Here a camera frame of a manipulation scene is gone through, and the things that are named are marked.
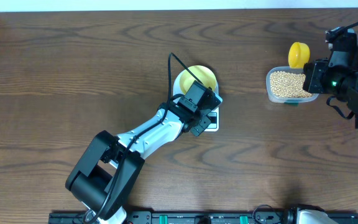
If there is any right black cable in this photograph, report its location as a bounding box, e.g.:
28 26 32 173
334 16 358 35

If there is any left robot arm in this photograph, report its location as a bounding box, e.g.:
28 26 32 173
65 99 216 223

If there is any yellow measuring scoop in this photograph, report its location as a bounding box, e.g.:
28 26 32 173
288 42 310 68

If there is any white digital kitchen scale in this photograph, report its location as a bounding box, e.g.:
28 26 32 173
173 72 219 132

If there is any pale yellow plastic bowl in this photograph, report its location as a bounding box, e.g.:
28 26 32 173
178 65 218 94

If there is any black cable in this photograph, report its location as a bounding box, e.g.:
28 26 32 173
334 16 358 35
84 52 204 224

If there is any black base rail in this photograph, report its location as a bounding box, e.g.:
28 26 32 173
48 205 358 224

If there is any pile of soybeans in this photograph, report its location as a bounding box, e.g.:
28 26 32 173
270 71 312 98

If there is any clear plastic container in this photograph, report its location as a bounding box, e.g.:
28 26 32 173
266 67 318 104

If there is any left black cable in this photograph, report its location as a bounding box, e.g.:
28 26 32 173
84 52 204 224

